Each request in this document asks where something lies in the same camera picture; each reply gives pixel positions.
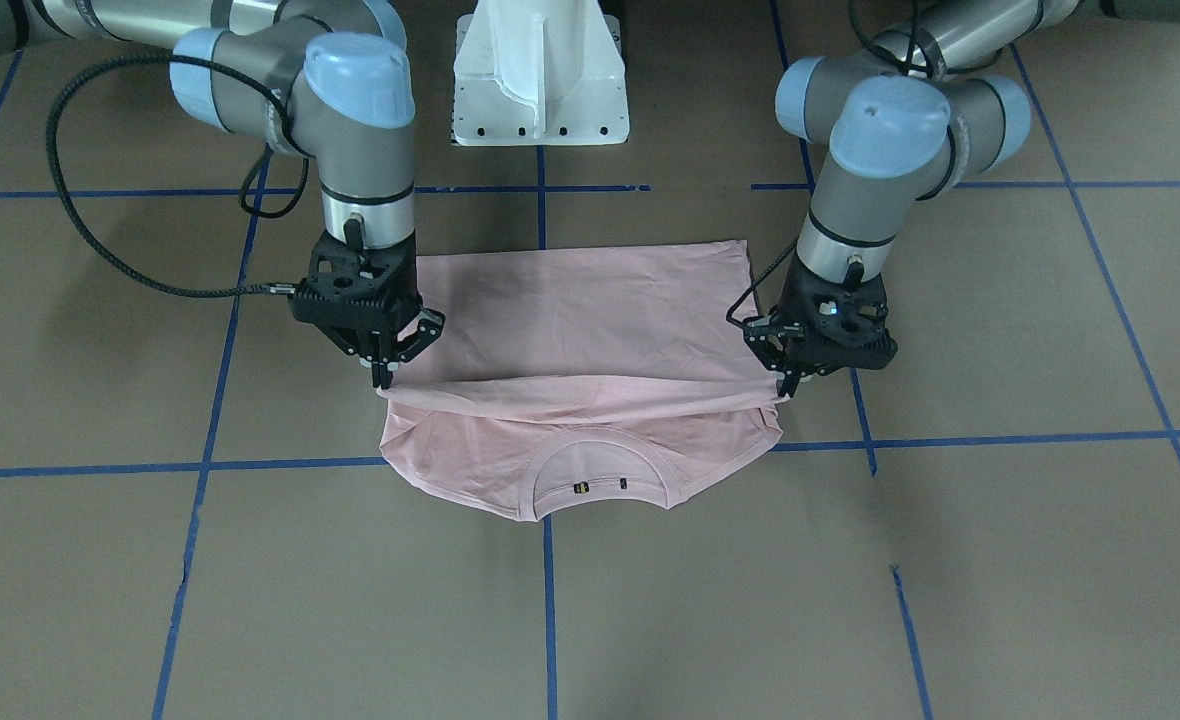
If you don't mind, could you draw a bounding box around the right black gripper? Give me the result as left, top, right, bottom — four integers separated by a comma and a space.
288, 233, 447, 390

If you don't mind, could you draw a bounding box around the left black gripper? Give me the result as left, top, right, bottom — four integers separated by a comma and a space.
745, 253, 898, 398

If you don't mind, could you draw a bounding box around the pink Snoopy t-shirt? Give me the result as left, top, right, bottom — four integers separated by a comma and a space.
379, 240, 782, 521

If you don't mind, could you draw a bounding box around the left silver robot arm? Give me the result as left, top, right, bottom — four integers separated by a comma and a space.
740, 1, 1180, 398

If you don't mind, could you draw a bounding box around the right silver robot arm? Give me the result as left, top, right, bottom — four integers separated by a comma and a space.
0, 1, 445, 390

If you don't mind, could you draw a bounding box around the brown paper table cover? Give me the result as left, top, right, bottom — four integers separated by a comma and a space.
0, 0, 1180, 720

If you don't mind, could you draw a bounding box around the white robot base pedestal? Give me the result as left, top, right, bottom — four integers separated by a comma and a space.
450, 1, 631, 148

